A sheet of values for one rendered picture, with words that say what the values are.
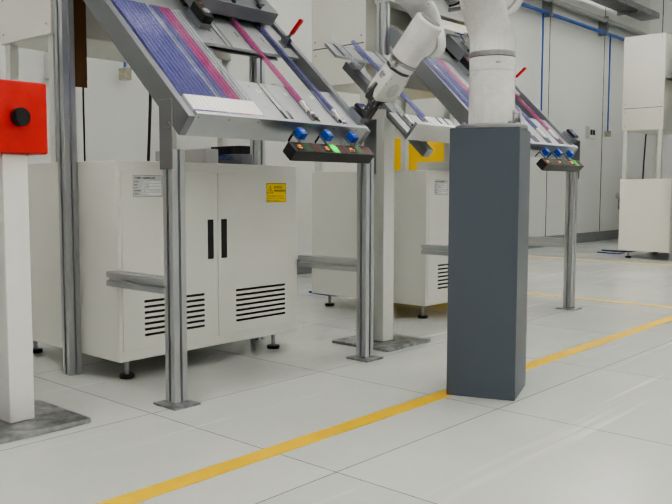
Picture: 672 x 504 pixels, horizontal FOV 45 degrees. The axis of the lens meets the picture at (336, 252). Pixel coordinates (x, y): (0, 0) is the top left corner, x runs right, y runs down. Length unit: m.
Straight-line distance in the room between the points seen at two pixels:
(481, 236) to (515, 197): 0.13
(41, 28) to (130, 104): 1.72
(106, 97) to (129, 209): 1.99
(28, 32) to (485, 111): 1.42
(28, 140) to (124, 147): 2.35
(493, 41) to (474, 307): 0.68
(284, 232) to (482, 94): 0.88
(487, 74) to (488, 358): 0.73
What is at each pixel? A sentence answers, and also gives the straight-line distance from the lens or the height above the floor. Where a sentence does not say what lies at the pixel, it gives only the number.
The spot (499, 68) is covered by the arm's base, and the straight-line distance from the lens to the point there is 2.14.
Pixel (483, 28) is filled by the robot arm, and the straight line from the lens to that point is 2.16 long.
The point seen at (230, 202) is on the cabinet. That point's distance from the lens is 2.51.
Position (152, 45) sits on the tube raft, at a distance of 2.25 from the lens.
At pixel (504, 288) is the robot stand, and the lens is 2.10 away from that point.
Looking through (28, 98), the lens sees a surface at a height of 0.74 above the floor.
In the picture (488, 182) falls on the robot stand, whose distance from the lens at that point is 2.09.
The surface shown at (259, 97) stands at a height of 0.80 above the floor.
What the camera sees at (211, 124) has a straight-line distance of 2.08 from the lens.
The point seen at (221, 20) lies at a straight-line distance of 2.65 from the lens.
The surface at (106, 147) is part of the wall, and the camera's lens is 4.21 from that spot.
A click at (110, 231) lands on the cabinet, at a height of 0.42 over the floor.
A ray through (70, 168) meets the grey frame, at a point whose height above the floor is 0.60.
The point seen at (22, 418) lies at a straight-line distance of 2.01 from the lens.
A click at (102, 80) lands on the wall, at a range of 4.23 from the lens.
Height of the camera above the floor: 0.55
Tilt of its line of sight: 5 degrees down
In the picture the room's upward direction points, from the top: straight up
